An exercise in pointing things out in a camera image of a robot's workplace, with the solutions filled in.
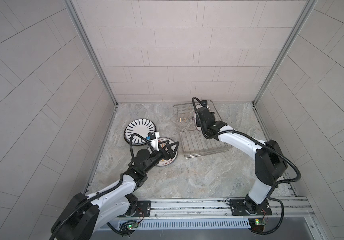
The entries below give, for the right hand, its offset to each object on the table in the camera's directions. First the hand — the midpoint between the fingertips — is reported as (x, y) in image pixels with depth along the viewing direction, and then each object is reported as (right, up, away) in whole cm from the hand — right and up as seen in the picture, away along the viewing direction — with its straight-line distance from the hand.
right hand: (201, 114), depth 89 cm
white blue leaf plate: (-39, -8, +10) cm, 41 cm away
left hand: (-14, -14, -15) cm, 25 cm away
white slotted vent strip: (-29, -51, -21) cm, 62 cm away
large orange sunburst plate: (-20, -27, -5) cm, 34 cm away
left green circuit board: (-34, -49, -25) cm, 64 cm away
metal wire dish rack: (-4, -18, +5) cm, 19 cm away
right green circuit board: (+22, -50, -22) cm, 59 cm away
